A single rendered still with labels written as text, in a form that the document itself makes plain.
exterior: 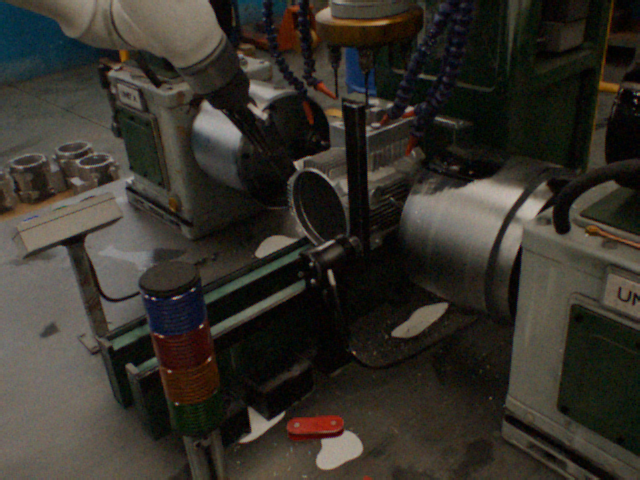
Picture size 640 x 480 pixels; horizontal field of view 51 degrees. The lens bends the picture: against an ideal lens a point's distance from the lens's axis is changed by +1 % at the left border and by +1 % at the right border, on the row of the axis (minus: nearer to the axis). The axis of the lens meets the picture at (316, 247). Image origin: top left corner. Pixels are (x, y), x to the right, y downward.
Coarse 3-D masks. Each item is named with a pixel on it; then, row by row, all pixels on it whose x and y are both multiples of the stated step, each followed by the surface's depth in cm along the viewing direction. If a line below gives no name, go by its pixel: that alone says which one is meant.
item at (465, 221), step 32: (448, 160) 99; (480, 160) 97; (512, 160) 96; (416, 192) 99; (448, 192) 96; (480, 192) 93; (512, 192) 90; (544, 192) 90; (416, 224) 98; (448, 224) 94; (480, 224) 91; (512, 224) 89; (416, 256) 100; (448, 256) 95; (480, 256) 91; (512, 256) 88; (448, 288) 98; (480, 288) 92; (512, 288) 91; (512, 320) 94
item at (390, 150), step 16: (368, 112) 126; (384, 112) 125; (336, 128) 119; (368, 128) 120; (384, 128) 116; (400, 128) 119; (336, 144) 121; (368, 144) 115; (384, 144) 117; (400, 144) 120; (368, 160) 116; (384, 160) 119
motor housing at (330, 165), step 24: (312, 168) 116; (336, 168) 114; (384, 168) 119; (312, 192) 127; (336, 192) 131; (384, 192) 117; (408, 192) 120; (312, 216) 127; (336, 216) 130; (384, 216) 117; (312, 240) 125
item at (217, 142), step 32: (256, 96) 133; (288, 96) 133; (192, 128) 143; (224, 128) 133; (288, 128) 135; (320, 128) 141; (224, 160) 134; (256, 160) 133; (256, 192) 136; (288, 192) 141
